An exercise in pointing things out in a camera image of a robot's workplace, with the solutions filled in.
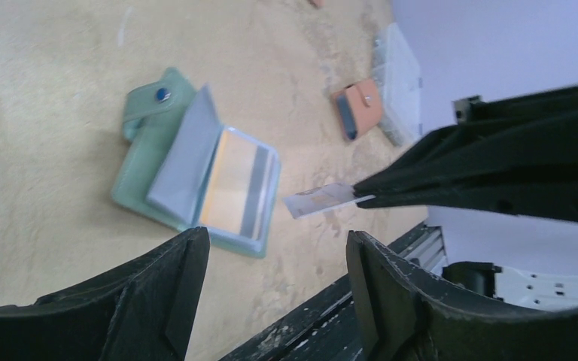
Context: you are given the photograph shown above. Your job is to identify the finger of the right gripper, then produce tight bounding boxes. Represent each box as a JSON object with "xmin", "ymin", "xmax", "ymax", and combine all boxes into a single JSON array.
[
  {"xmin": 354, "ymin": 86, "xmax": 578, "ymax": 195},
  {"xmin": 356, "ymin": 182, "xmax": 578, "ymax": 223}
]

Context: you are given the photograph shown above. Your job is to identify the pink leather pouch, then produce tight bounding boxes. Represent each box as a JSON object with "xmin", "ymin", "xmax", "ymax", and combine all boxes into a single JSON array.
[{"xmin": 331, "ymin": 78, "xmax": 384, "ymax": 141}]

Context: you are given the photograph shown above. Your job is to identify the aluminium rail frame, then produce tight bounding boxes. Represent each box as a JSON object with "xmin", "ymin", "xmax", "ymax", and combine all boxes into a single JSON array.
[{"xmin": 401, "ymin": 226, "xmax": 449, "ymax": 276}]

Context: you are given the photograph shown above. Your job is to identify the clear plastic organizer box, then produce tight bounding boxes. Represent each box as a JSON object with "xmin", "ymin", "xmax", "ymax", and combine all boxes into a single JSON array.
[{"xmin": 371, "ymin": 23, "xmax": 422, "ymax": 147}]

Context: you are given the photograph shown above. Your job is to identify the green card holder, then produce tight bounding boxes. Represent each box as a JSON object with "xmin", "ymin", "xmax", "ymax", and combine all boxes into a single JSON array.
[{"xmin": 111, "ymin": 67, "xmax": 281, "ymax": 258}]

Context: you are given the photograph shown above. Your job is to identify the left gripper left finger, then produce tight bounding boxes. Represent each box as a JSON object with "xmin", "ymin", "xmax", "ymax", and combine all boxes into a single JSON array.
[{"xmin": 0, "ymin": 227, "xmax": 210, "ymax": 360}]

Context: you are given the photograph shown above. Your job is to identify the credit card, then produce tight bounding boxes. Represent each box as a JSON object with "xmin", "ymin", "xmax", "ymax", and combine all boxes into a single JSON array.
[{"xmin": 283, "ymin": 183, "xmax": 375, "ymax": 219}]

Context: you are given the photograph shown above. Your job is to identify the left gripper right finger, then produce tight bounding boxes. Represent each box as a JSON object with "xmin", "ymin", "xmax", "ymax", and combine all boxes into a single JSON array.
[{"xmin": 346, "ymin": 231, "xmax": 578, "ymax": 360}]

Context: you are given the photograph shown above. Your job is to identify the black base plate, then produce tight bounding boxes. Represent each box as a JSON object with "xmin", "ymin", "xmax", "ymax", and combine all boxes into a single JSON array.
[{"xmin": 222, "ymin": 274, "xmax": 366, "ymax": 360}]

